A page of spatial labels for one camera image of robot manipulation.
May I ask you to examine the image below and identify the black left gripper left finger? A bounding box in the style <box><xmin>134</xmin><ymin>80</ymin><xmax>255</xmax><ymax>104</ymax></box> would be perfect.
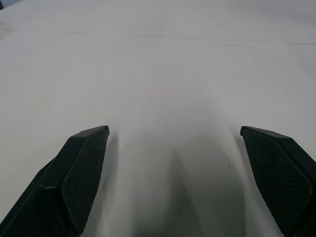
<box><xmin>0</xmin><ymin>125</ymin><xmax>110</xmax><ymax>237</ymax></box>

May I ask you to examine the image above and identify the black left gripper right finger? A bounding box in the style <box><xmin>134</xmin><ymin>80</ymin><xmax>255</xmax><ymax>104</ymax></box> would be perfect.
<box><xmin>240</xmin><ymin>125</ymin><xmax>316</xmax><ymax>237</ymax></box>

